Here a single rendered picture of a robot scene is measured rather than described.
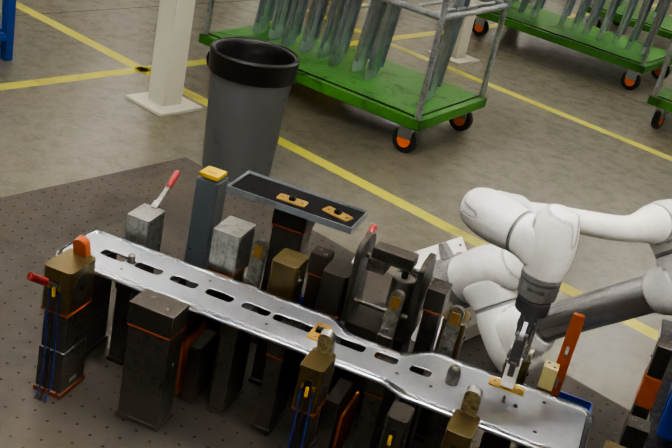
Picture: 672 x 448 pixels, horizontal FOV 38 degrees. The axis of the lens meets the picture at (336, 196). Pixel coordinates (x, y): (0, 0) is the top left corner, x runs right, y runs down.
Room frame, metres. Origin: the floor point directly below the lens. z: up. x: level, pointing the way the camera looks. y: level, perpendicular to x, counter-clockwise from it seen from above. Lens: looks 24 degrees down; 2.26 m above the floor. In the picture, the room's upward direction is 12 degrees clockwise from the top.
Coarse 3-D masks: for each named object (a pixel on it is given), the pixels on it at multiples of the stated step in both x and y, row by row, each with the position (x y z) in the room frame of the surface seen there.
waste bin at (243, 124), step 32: (224, 64) 5.04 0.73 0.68; (256, 64) 5.02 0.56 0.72; (288, 64) 5.13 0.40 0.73; (224, 96) 5.06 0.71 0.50; (256, 96) 5.04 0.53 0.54; (288, 96) 5.25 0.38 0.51; (224, 128) 5.05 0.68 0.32; (256, 128) 5.06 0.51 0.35; (224, 160) 5.06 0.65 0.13; (256, 160) 5.09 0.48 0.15
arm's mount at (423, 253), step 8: (456, 240) 2.86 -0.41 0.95; (424, 248) 2.75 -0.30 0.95; (432, 248) 2.77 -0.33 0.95; (456, 248) 2.84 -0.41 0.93; (464, 248) 2.87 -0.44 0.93; (424, 256) 2.72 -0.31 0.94; (416, 264) 2.68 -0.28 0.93; (472, 312) 2.72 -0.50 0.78; (472, 320) 2.70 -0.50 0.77; (416, 328) 2.62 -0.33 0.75; (440, 328) 2.59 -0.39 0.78; (472, 328) 2.70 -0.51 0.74; (472, 336) 2.71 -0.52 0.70
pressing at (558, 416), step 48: (96, 240) 2.28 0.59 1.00; (144, 288) 2.10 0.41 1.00; (192, 288) 2.14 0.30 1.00; (240, 288) 2.19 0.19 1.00; (288, 336) 2.01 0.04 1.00; (336, 336) 2.06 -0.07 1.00; (384, 384) 1.91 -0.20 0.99; (432, 384) 1.94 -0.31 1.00; (480, 384) 1.98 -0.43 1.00; (528, 432) 1.83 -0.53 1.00; (576, 432) 1.87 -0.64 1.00
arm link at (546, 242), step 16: (544, 208) 1.93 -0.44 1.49; (560, 208) 1.93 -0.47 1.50; (528, 224) 1.93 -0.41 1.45; (544, 224) 1.90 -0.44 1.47; (560, 224) 1.89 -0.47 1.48; (576, 224) 1.91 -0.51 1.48; (512, 240) 1.94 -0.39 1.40; (528, 240) 1.91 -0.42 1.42; (544, 240) 1.89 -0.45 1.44; (560, 240) 1.88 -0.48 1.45; (576, 240) 1.91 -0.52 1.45; (528, 256) 1.90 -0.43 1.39; (544, 256) 1.88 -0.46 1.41; (560, 256) 1.88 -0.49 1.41; (528, 272) 1.90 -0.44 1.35; (544, 272) 1.88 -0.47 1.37; (560, 272) 1.89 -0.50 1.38
